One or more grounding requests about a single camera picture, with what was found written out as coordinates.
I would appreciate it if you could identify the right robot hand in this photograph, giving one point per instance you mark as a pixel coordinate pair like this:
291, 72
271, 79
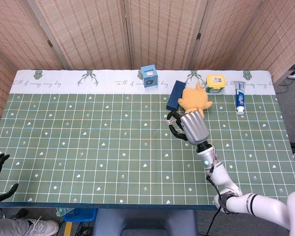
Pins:
194, 129

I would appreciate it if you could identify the small white die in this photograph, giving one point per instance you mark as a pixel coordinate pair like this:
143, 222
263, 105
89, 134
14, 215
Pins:
170, 122

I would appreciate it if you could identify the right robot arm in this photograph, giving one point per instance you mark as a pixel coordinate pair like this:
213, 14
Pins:
236, 186

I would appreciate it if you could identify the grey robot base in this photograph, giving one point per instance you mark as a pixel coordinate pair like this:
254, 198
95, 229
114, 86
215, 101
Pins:
145, 222

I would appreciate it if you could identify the orange plush toy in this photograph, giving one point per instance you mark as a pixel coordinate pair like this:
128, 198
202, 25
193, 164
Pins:
195, 99

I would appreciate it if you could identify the dark blue rectangular box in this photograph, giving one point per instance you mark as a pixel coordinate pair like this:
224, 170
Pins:
175, 96

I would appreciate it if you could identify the yellow lidded container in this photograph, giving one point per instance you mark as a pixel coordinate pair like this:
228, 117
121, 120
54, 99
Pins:
215, 83

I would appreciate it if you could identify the white blue toothpaste tube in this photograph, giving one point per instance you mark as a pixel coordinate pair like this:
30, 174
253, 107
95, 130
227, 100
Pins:
239, 97

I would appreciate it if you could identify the light blue cube box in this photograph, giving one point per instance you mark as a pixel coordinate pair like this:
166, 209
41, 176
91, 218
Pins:
149, 76

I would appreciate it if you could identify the grey white sneaker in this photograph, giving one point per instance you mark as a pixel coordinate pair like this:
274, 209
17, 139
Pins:
44, 227

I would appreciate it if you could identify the green white packet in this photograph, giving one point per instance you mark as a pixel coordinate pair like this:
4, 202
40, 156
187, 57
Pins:
64, 211

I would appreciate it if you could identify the green grid tablecloth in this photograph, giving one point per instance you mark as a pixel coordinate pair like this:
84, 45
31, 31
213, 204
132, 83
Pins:
113, 147

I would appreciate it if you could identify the blue plastic basket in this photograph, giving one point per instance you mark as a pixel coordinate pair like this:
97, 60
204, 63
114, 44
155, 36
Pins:
80, 214

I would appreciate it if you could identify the bamboo folding screen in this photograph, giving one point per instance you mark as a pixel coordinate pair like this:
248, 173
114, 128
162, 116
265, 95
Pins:
147, 32

